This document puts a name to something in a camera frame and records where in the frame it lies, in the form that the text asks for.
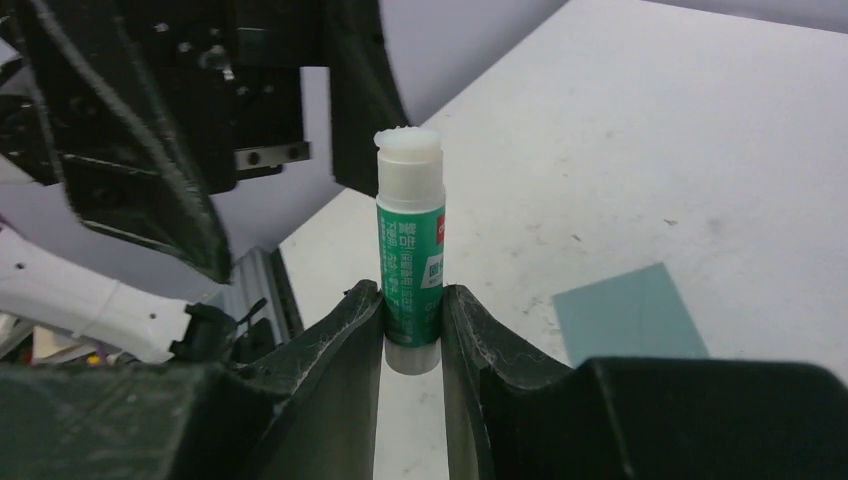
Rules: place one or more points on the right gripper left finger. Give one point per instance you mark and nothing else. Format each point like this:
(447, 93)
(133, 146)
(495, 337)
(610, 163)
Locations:
(306, 411)

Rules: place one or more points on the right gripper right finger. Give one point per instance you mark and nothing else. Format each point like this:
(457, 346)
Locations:
(513, 412)

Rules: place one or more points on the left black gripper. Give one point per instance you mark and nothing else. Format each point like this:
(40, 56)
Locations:
(138, 162)

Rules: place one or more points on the teal envelope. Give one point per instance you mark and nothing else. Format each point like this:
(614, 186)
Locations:
(636, 314)

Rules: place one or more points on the green white glue stick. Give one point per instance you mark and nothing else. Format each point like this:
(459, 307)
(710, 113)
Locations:
(411, 212)

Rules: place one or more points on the aluminium frame rail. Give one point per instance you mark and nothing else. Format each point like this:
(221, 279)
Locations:
(260, 292)

